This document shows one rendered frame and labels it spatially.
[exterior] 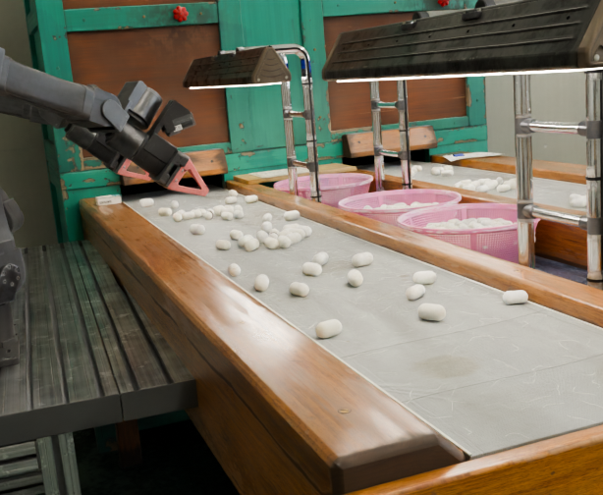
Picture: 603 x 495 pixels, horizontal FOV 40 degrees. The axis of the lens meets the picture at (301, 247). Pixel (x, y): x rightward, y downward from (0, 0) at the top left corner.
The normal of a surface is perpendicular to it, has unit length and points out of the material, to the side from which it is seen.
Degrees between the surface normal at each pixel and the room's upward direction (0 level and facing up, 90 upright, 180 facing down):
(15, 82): 97
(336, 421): 0
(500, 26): 58
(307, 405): 0
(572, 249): 90
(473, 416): 0
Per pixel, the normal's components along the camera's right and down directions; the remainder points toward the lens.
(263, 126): 0.36, 0.16
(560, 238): -0.93, 0.15
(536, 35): -0.83, -0.40
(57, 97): 0.76, 0.11
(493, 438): -0.08, -0.97
